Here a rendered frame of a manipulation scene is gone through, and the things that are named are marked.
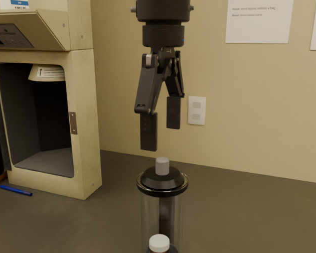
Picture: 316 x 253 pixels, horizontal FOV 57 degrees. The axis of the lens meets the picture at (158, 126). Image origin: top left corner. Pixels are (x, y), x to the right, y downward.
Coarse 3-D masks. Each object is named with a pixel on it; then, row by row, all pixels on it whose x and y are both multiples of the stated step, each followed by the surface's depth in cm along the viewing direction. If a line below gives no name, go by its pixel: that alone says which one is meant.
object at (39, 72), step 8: (40, 64) 89; (48, 64) 89; (32, 72) 91; (40, 72) 89; (48, 72) 88; (56, 72) 89; (64, 72) 90; (32, 80) 90; (40, 80) 88; (48, 80) 88; (56, 80) 88; (64, 80) 89
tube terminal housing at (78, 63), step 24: (48, 0) 78; (72, 0) 78; (72, 24) 79; (72, 48) 80; (72, 72) 82; (0, 96) 94; (72, 96) 84; (96, 120) 96; (72, 144) 89; (96, 144) 98; (96, 168) 99; (72, 192) 95
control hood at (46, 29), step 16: (0, 16) 72; (16, 16) 70; (32, 16) 69; (48, 16) 71; (64, 16) 76; (32, 32) 74; (48, 32) 73; (64, 32) 77; (0, 48) 85; (16, 48) 83; (32, 48) 81; (48, 48) 79; (64, 48) 78
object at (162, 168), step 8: (160, 160) 59; (168, 160) 59; (152, 168) 62; (160, 168) 59; (168, 168) 59; (176, 168) 62; (144, 176) 59; (152, 176) 59; (160, 176) 59; (168, 176) 59; (176, 176) 59; (144, 184) 58; (152, 184) 57; (160, 184) 57; (168, 184) 57; (176, 184) 57
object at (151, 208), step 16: (160, 192) 56; (144, 208) 60; (160, 208) 58; (176, 208) 59; (144, 224) 61; (160, 224) 59; (176, 224) 60; (144, 240) 62; (160, 240) 60; (176, 240) 61
